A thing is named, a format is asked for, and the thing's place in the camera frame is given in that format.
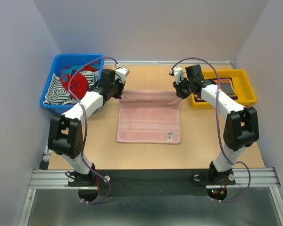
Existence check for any orange towel with grey spots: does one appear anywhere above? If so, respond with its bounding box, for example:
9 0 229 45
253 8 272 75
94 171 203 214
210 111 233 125
220 78 235 96

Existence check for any pink towel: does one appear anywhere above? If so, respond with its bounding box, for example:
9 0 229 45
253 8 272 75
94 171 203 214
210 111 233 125
117 90 182 144

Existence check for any purple towel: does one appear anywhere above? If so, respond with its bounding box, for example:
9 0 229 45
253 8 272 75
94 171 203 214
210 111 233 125
192 77 238 103

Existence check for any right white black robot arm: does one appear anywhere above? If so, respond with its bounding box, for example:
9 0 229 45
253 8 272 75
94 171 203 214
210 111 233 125
169 65 259 184

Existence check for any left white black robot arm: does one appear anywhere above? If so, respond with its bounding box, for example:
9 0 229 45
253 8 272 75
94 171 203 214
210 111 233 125
48 67 130 186

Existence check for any red teal towel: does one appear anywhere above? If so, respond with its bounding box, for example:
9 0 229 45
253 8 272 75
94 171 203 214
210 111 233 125
59 61 101 99

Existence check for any blue plastic bin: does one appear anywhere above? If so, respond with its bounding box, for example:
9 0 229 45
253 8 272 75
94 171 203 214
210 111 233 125
40 53 103 113

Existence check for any yellow plastic tray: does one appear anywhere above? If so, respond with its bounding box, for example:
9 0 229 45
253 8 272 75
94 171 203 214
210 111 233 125
191 69 257 109

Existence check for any grey white striped towel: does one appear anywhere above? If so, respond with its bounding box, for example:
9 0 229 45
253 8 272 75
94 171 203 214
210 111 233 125
41 71 99 105

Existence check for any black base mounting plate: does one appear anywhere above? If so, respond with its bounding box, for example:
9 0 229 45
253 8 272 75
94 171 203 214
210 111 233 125
65 169 236 198

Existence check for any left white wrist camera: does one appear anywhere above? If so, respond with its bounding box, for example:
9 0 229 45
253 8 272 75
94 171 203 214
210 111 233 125
115 67 130 83

